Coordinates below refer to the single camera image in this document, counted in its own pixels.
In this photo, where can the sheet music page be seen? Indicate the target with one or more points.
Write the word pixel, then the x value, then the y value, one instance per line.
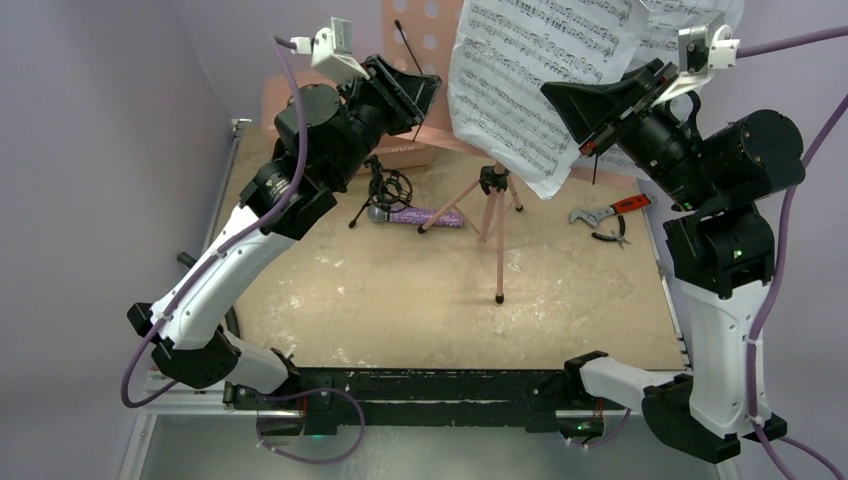
pixel 660 40
pixel 505 51

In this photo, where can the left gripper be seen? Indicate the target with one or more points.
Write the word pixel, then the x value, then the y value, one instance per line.
pixel 407 97

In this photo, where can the purple glitter microphone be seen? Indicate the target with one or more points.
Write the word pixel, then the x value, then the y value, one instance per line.
pixel 414 216

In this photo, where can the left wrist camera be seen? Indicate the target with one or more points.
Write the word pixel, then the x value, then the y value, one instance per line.
pixel 330 50

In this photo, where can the black microphone tripod stand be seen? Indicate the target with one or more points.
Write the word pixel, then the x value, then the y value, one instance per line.
pixel 389 192

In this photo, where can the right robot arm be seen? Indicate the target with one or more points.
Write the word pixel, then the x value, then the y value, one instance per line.
pixel 723 253

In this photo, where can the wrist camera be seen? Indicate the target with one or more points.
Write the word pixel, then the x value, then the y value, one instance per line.
pixel 703 49
pixel 330 50

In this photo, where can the aluminium table frame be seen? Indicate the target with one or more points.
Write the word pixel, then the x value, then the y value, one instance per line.
pixel 662 399

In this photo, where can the silver adjustable wrench red handle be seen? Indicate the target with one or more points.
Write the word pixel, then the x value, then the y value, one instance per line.
pixel 593 218

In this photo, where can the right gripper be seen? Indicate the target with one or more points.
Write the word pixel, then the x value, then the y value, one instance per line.
pixel 631 109

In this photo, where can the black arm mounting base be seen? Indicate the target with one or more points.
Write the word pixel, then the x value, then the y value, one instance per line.
pixel 536 400

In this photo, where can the pink plastic storage box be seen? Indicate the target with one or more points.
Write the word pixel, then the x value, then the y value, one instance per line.
pixel 308 97

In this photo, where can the pink music stand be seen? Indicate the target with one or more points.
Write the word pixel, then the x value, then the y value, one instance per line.
pixel 419 37

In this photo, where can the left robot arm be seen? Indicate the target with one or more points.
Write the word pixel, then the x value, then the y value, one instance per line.
pixel 279 205

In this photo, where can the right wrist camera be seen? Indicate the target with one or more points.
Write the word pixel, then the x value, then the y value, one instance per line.
pixel 703 49

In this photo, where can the red handled pliers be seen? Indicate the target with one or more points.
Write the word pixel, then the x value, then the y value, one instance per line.
pixel 617 236

